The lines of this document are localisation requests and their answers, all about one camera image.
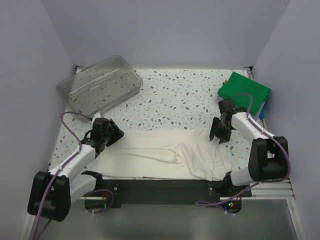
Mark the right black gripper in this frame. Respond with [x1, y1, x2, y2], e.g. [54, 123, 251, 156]
[209, 117, 232, 145]

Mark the white t shirt red print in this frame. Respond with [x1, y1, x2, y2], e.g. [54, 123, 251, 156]
[95, 128, 232, 181]

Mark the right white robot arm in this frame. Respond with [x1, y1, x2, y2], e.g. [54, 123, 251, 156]
[209, 98, 291, 197]

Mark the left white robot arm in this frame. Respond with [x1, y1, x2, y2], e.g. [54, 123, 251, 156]
[27, 117, 125, 222]

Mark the blue folded t shirt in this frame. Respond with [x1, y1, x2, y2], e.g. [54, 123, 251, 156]
[258, 102, 265, 119]

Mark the clear plastic bin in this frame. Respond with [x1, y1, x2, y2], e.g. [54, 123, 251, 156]
[56, 55, 143, 122]

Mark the green folded t shirt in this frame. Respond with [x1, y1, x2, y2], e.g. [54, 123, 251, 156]
[217, 72, 272, 116]

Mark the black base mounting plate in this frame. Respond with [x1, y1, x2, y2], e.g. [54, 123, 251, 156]
[83, 178, 253, 215]

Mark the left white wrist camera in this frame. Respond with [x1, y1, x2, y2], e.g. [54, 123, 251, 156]
[92, 112, 101, 121]

